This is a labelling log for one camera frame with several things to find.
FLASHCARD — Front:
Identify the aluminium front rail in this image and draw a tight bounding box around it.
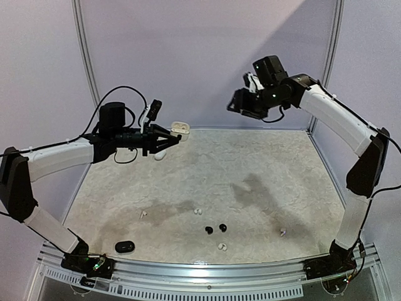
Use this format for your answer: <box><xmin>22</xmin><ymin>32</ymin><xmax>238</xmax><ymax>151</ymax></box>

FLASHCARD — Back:
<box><xmin>28</xmin><ymin>244</ymin><xmax>391</xmax><ymax>300</ymax></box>

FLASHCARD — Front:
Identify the black earbud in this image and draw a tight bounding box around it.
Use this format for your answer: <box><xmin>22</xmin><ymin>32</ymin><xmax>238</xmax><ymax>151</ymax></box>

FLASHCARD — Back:
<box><xmin>219</xmin><ymin>224</ymin><xmax>227</xmax><ymax>232</ymax></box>
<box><xmin>205</xmin><ymin>226</ymin><xmax>214</xmax><ymax>235</ymax></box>

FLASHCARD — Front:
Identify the left aluminium frame post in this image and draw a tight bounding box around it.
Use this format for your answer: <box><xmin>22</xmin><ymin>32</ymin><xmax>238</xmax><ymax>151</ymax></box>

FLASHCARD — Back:
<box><xmin>71</xmin><ymin>0</ymin><xmax>101</xmax><ymax>107</ymax></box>

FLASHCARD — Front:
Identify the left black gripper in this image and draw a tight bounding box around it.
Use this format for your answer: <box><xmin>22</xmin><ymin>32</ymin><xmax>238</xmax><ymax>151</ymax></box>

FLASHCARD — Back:
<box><xmin>112</xmin><ymin>123</ymin><xmax>179</xmax><ymax>156</ymax></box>

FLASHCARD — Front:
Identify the black oval charging case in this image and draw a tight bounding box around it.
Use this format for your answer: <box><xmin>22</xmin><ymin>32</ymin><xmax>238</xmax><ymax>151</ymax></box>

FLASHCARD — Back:
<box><xmin>115</xmin><ymin>240</ymin><xmax>135</xmax><ymax>254</ymax></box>

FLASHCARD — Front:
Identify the right black cable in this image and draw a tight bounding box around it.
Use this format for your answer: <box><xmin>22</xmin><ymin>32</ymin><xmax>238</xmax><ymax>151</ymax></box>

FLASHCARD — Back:
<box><xmin>261</xmin><ymin>105</ymin><xmax>291</xmax><ymax>124</ymax></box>

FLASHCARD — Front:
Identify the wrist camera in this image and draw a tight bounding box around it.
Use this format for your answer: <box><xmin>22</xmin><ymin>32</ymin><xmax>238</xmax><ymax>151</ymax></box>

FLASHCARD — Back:
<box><xmin>138</xmin><ymin>99</ymin><xmax>162</xmax><ymax>132</ymax></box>
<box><xmin>242</xmin><ymin>72</ymin><xmax>264</xmax><ymax>93</ymax></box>

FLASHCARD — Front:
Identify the aluminium frame post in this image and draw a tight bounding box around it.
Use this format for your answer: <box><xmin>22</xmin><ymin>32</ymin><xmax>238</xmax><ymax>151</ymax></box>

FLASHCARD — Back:
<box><xmin>306</xmin><ymin>0</ymin><xmax>345</xmax><ymax>135</ymax></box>
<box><xmin>71</xmin><ymin>0</ymin><xmax>101</xmax><ymax>107</ymax></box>

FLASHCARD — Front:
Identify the right aluminium frame post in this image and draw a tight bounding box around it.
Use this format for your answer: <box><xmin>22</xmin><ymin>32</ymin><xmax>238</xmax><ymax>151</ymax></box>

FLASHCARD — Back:
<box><xmin>306</xmin><ymin>0</ymin><xmax>345</xmax><ymax>135</ymax></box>

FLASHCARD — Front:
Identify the white oval charging case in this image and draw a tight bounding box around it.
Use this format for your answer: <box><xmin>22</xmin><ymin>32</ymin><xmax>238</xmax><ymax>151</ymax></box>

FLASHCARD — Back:
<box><xmin>154</xmin><ymin>150</ymin><xmax>167</xmax><ymax>161</ymax></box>

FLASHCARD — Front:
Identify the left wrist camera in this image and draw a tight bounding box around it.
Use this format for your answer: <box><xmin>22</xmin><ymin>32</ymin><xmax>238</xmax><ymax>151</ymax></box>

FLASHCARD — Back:
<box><xmin>138</xmin><ymin>99</ymin><xmax>162</xmax><ymax>132</ymax></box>

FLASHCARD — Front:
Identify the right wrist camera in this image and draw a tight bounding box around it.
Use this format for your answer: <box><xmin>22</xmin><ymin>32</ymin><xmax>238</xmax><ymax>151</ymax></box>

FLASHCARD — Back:
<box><xmin>242</xmin><ymin>72</ymin><xmax>264</xmax><ymax>93</ymax></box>

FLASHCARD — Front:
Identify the left black cable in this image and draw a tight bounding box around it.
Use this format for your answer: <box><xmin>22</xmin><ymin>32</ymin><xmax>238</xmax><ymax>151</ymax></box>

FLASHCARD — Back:
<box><xmin>65</xmin><ymin>85</ymin><xmax>148</xmax><ymax>144</ymax></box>

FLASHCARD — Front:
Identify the white square charging case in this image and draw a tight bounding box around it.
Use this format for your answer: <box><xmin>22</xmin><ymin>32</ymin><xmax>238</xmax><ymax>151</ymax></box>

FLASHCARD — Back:
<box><xmin>170</xmin><ymin>122</ymin><xmax>190</xmax><ymax>142</ymax></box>

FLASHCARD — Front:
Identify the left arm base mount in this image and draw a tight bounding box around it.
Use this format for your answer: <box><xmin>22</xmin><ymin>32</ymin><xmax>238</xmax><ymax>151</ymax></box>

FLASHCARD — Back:
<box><xmin>61</xmin><ymin>250</ymin><xmax>116</xmax><ymax>279</ymax></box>

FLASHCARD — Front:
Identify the black cable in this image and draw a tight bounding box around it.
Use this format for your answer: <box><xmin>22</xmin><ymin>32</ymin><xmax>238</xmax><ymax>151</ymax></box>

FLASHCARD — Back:
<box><xmin>65</xmin><ymin>85</ymin><xmax>148</xmax><ymax>144</ymax></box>
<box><xmin>261</xmin><ymin>105</ymin><xmax>291</xmax><ymax>124</ymax></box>

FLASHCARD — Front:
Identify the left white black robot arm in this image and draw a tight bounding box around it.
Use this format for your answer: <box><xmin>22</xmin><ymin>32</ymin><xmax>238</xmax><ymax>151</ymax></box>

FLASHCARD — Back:
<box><xmin>1</xmin><ymin>100</ymin><xmax>181</xmax><ymax>272</ymax></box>

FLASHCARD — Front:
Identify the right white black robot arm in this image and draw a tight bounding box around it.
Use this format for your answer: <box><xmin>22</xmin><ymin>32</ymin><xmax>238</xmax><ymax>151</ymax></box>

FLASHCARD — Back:
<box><xmin>227</xmin><ymin>55</ymin><xmax>390</xmax><ymax>273</ymax></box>

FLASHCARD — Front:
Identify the black earbud left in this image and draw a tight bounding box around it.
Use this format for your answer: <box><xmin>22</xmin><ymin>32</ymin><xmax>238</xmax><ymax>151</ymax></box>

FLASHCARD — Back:
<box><xmin>205</xmin><ymin>226</ymin><xmax>214</xmax><ymax>235</ymax></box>

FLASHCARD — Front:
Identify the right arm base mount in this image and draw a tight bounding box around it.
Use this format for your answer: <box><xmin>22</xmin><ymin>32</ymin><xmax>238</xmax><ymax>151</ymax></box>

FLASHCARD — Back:
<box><xmin>302</xmin><ymin>255</ymin><xmax>357</xmax><ymax>280</ymax></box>

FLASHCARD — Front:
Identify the black earbud right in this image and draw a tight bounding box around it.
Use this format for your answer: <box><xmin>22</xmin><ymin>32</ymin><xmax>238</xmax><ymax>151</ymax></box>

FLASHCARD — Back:
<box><xmin>219</xmin><ymin>224</ymin><xmax>227</xmax><ymax>232</ymax></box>

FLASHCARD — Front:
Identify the white earbud front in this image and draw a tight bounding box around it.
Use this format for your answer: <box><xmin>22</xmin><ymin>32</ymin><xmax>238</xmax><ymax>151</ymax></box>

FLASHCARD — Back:
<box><xmin>218</xmin><ymin>243</ymin><xmax>227</xmax><ymax>251</ymax></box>

